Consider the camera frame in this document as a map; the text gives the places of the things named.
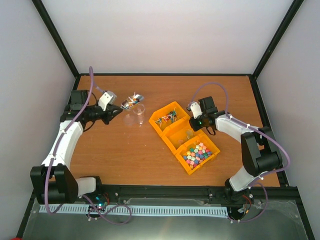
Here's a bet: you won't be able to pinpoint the silver metal scoop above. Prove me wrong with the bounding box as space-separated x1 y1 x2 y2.
121 93 145 111

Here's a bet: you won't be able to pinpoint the yellow three-compartment bin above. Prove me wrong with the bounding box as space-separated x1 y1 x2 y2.
148 101 221 175

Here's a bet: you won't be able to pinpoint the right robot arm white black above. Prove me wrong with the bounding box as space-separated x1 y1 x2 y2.
187 96 283 203

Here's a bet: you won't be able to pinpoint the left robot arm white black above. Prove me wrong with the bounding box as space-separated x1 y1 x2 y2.
30 90 123 205

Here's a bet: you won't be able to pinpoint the pile of star candies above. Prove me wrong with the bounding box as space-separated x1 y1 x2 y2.
182 142 213 170

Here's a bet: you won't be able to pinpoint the clear plastic cup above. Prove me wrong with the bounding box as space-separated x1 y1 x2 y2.
132 103 146 116

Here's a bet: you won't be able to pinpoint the lollipops in cup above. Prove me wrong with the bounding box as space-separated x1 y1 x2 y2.
127 92 144 106

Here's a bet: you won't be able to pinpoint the pile of lollipops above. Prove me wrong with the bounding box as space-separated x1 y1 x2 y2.
155 108 178 127

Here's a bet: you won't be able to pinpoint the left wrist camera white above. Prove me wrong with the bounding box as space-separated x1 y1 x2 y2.
98 90 117 112

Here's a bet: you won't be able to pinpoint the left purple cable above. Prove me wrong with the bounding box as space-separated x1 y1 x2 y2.
44 65 132 225

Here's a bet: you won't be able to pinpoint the purple cable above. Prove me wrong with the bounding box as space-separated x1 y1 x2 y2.
44 65 132 225
189 82 291 224

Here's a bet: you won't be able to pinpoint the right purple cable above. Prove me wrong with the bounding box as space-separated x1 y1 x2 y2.
189 82 291 224

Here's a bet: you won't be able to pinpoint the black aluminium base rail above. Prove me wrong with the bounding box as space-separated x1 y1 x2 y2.
88 184 300 205

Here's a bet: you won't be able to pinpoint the light blue cable duct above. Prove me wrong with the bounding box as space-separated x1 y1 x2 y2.
39 202 229 219

